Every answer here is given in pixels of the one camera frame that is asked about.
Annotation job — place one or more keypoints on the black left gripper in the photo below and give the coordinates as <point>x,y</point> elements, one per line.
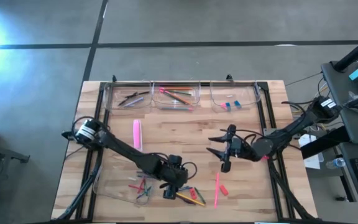
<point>176,177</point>

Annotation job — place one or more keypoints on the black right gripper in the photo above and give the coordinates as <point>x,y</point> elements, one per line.
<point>241,149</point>

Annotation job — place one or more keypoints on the dark blue crayon white print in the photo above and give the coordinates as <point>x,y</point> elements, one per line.
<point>186,188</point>

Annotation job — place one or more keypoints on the dark green crayon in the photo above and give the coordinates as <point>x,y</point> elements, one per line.
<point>148,189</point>

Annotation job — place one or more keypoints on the thin grey crayon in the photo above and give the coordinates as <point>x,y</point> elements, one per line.
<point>143,175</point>

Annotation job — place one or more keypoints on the red crayon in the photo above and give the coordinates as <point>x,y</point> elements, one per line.
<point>141,183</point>
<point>134,186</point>

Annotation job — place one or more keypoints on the green crayon white print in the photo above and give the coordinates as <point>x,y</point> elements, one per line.
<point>200,195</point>

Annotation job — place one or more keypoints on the blue pencil pink eraser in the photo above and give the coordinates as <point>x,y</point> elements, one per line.
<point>177,109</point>

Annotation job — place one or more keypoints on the orange pencil pink eraser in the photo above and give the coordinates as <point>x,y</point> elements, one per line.
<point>176,88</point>
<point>179,99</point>

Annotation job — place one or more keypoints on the light grey pen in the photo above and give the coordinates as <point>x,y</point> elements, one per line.
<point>133,102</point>

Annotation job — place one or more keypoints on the black pen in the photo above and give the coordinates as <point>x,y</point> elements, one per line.
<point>128,99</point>
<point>138,93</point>

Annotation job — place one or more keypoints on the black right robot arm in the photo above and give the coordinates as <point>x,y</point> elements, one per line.
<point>291,130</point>

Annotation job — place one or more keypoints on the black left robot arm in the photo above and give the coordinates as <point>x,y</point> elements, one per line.
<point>129,152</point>

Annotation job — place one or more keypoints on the purple pen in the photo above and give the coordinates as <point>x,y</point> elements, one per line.
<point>189,201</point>

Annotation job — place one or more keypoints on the yellow pencil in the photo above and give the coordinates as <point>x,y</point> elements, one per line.
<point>194,201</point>

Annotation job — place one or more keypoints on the clear plastic bin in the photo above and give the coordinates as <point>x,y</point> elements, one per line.
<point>113,189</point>
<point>194,99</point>
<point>247,93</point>
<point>113,107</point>

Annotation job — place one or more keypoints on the green pencil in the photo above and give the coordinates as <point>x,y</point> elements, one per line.
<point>183,92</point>

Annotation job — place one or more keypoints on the white paper sheet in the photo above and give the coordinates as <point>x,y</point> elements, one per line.
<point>311,161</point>

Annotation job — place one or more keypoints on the black desk support beam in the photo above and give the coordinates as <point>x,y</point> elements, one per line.
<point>325,141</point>

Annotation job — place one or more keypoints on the clear water bottle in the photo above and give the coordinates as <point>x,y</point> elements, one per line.
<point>337,162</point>

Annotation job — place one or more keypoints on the small black object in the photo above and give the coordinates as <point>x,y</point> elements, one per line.
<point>340,198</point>

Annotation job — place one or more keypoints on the grey side desk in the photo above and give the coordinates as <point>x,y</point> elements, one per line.
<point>353,133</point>

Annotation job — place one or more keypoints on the small teal box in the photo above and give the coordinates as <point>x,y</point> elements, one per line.
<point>357,74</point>

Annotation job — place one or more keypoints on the black monitor pole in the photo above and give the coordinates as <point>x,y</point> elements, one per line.
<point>353,53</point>

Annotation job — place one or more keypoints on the grey metal stand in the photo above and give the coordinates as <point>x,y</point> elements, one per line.
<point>8,154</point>

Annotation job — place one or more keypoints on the black aluminium frame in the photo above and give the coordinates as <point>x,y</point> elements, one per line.
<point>264,93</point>

